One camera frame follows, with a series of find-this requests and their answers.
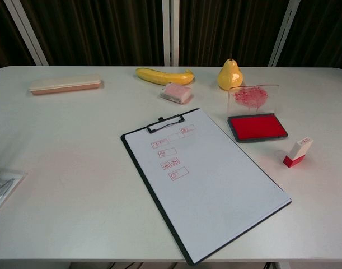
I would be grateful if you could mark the red and white stamp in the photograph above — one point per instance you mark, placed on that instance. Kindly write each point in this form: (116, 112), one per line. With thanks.
(296, 152)

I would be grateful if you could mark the pink wrapped eraser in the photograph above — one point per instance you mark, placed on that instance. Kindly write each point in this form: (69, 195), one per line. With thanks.
(175, 92)

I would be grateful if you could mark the yellow banana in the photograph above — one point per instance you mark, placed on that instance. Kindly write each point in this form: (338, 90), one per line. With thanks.
(159, 76)

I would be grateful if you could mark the white stamped paper sheet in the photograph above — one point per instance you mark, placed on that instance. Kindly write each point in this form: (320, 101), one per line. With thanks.
(215, 182)

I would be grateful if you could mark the yellow pear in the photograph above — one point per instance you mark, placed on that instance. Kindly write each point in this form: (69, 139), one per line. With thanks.
(229, 77)

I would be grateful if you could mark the red ink pad, clear lid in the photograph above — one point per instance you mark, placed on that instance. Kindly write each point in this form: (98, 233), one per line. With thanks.
(257, 127)

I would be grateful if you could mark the pink cream pencil case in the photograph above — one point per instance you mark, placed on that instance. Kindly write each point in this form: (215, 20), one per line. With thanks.
(64, 84)

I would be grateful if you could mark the dark curtain panel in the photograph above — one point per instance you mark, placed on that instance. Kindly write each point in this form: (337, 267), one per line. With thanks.
(324, 30)
(103, 30)
(224, 28)
(2, 36)

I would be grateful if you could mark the black clipboard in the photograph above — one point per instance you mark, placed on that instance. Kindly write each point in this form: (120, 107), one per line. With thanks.
(191, 262)

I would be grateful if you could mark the clear bag of metal pins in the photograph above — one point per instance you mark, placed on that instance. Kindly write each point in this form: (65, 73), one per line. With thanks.
(2, 187)

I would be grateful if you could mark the white frame post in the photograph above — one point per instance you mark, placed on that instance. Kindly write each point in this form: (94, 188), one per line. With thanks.
(26, 30)
(284, 30)
(166, 33)

